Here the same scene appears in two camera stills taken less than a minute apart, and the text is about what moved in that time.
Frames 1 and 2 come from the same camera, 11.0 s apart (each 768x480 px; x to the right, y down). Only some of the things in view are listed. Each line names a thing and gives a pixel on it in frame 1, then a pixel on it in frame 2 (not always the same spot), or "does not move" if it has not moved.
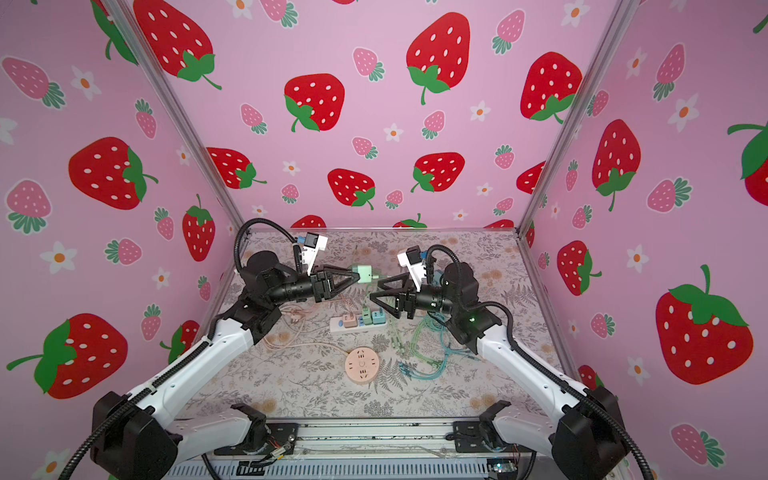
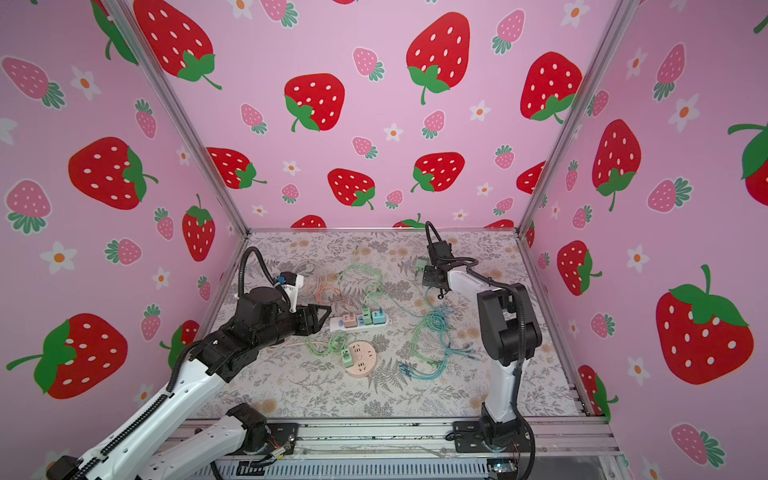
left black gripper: x=320 y=287 -> x=315 y=323
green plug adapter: x=366 y=315 does not move
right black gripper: x=407 y=301 -> x=429 y=273
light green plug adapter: x=365 y=273 -> x=346 y=357
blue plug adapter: x=379 y=317 does not move
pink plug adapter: x=350 y=320 does not move
